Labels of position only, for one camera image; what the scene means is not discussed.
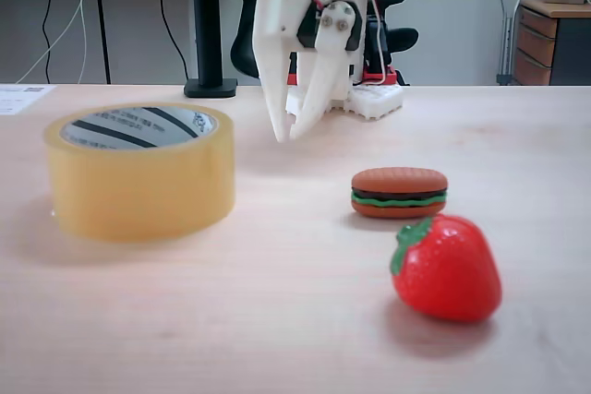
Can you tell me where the black monitor stand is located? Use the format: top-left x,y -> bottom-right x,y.
183,0 -> 239,99

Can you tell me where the white printed paper sheet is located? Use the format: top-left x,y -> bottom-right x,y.
0,84 -> 56,117

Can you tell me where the clear packing tape roll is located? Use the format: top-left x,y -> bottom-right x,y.
43,101 -> 236,243

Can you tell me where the black office chair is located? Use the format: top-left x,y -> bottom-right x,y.
225,0 -> 420,87

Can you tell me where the toy hamburger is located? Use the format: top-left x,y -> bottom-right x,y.
350,166 -> 450,220

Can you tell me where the red toy strawberry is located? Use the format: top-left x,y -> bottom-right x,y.
390,213 -> 503,324

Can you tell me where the grey metal crutch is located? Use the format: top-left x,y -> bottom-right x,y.
496,0 -> 532,87

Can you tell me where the wooden drawer cabinet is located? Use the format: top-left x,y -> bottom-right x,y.
512,0 -> 591,87

